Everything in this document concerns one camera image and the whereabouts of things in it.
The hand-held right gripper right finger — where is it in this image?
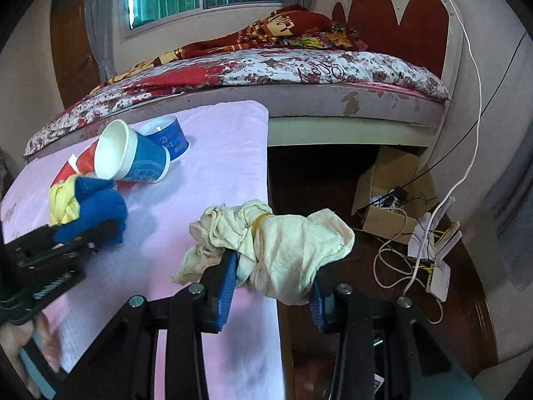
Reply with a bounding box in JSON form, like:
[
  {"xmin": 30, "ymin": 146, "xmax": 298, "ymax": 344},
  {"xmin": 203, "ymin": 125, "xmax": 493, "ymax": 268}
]
[{"xmin": 310, "ymin": 277, "xmax": 486, "ymax": 400}]

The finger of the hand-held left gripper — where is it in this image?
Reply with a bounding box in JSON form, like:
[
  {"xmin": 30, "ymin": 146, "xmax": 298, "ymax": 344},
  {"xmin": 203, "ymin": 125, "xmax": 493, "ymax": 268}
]
[{"xmin": 52, "ymin": 219, "xmax": 123, "ymax": 255}]

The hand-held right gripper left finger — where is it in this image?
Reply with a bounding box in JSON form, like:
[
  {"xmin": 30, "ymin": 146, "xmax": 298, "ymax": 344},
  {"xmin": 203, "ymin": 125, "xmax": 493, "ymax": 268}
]
[{"xmin": 62, "ymin": 250, "xmax": 242, "ymax": 400}]

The blue and yellow cloth wad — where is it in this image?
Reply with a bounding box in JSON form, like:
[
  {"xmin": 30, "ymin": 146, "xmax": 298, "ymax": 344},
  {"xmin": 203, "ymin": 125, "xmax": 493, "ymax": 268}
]
[{"xmin": 49, "ymin": 175, "xmax": 128, "ymax": 246}]

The cream cloth wad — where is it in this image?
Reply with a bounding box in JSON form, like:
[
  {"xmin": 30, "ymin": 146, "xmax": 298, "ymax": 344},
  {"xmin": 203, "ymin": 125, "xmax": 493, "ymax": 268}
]
[{"xmin": 173, "ymin": 200, "xmax": 356, "ymax": 307}]

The person's left hand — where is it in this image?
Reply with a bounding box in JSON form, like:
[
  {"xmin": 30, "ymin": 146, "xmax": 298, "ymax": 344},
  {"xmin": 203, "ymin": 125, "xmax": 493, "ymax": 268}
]
[{"xmin": 0, "ymin": 312, "xmax": 63, "ymax": 388}]

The red paper cup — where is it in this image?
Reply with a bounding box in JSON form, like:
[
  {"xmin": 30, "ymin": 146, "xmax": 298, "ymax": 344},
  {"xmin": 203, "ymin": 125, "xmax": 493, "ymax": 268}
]
[{"xmin": 50, "ymin": 142, "xmax": 101, "ymax": 188}]

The large blue paper cup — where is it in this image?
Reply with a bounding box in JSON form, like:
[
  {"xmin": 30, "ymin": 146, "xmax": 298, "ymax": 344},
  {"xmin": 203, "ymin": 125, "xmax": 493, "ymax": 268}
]
[{"xmin": 94, "ymin": 119, "xmax": 171, "ymax": 184}]

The pink towel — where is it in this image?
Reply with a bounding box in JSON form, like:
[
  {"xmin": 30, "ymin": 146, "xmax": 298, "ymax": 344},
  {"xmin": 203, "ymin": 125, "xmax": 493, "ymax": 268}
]
[{"xmin": 0, "ymin": 100, "xmax": 292, "ymax": 400}]

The white router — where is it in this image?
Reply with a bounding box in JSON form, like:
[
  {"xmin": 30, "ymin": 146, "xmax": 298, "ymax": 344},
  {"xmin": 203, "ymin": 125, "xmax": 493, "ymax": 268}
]
[{"xmin": 408, "ymin": 196, "xmax": 463, "ymax": 303}]

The small blue paper cup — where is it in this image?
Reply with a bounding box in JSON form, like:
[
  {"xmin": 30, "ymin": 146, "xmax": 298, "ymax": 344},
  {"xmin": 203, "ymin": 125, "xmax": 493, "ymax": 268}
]
[{"xmin": 137, "ymin": 114, "xmax": 190, "ymax": 161}]

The black power adapter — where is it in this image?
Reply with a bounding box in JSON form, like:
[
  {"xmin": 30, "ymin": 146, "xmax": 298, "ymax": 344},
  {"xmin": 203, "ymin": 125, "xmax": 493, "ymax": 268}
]
[{"xmin": 389, "ymin": 186, "xmax": 411, "ymax": 207}]

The cardboard box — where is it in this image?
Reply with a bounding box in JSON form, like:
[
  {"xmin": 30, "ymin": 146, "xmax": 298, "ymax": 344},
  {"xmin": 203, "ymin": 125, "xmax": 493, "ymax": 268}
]
[{"xmin": 352, "ymin": 146, "xmax": 438, "ymax": 244}]

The brown wooden door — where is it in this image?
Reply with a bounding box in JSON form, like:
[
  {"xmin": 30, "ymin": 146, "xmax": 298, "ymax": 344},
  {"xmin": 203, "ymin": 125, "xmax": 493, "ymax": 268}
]
[{"xmin": 50, "ymin": 0, "xmax": 101, "ymax": 109}]

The grey hanging cloth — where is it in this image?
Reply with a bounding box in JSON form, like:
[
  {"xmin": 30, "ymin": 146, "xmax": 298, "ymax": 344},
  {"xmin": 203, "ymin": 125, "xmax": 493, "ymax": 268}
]
[{"xmin": 483, "ymin": 162, "xmax": 533, "ymax": 292}]

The grey window curtain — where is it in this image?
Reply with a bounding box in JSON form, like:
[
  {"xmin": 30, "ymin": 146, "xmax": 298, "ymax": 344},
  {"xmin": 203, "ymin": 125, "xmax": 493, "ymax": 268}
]
[{"xmin": 85, "ymin": 0, "xmax": 126, "ymax": 84}]

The bed with floral sheet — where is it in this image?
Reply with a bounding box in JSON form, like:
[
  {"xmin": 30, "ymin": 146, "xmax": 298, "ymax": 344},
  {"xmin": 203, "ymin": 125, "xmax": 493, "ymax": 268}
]
[{"xmin": 23, "ymin": 46, "xmax": 452, "ymax": 163}]

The red printed blanket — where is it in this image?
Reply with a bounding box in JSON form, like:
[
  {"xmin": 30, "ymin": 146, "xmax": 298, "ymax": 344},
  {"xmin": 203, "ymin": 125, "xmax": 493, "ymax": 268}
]
[{"xmin": 89, "ymin": 4, "xmax": 367, "ymax": 92}]

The red heart-shaped headboard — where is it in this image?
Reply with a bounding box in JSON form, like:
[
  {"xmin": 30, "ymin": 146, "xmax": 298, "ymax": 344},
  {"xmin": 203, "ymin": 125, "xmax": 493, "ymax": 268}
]
[{"xmin": 331, "ymin": 0, "xmax": 465, "ymax": 105}]

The yellow cable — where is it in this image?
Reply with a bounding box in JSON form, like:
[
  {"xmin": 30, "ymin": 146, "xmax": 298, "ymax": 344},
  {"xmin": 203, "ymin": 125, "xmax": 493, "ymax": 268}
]
[{"xmin": 416, "ymin": 223, "xmax": 459, "ymax": 276}]

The white cable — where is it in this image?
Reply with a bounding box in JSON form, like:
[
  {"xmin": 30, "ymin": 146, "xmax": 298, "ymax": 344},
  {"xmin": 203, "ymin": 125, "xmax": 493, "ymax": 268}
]
[{"xmin": 372, "ymin": 0, "xmax": 486, "ymax": 326}]

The black cable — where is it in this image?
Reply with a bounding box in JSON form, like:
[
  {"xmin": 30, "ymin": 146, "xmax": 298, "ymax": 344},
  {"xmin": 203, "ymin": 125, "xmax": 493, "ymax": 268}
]
[{"xmin": 416, "ymin": 42, "xmax": 529, "ymax": 176}]

